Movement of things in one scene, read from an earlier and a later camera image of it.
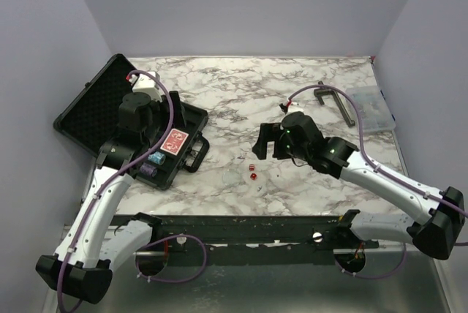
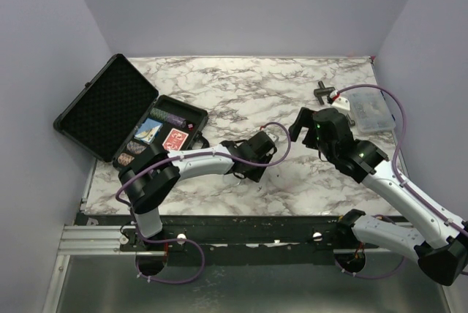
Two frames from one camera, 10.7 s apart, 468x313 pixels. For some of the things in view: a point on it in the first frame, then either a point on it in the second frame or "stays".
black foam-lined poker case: x=92 y=115 stays
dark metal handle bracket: x=319 y=92 stays
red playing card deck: x=174 y=141 stays
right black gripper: x=269 y=132 → x=305 y=118
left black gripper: x=178 y=112 → x=255 y=176
